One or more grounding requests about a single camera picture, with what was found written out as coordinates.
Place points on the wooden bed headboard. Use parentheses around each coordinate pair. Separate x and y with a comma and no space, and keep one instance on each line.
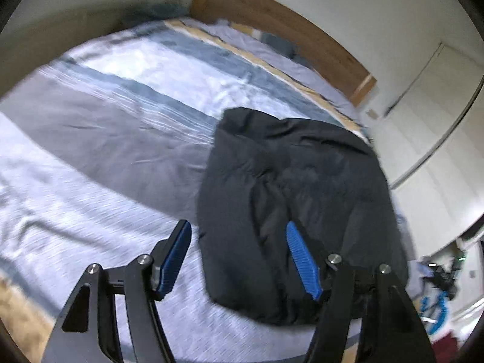
(302,26)

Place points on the person's right forearm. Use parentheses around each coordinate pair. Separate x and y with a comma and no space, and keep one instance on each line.
(448,349)

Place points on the white sliding wardrobe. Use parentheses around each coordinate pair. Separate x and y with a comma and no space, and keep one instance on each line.
(435,140)

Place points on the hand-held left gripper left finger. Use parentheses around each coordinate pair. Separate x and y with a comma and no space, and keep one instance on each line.
(173,262)

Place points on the beige wall socket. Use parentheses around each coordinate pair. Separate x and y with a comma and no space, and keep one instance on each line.
(373,113)

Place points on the striped duvet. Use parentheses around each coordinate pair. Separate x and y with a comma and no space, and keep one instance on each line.
(94,140)

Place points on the person's right hand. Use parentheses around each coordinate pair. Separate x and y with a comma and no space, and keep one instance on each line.
(435,310)

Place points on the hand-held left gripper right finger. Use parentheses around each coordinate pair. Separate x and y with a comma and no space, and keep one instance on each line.
(302,266)

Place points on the black puffer jacket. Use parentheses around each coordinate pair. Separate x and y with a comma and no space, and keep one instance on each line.
(302,177)

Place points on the blue pillow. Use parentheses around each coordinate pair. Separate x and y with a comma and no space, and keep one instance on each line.
(278,43)

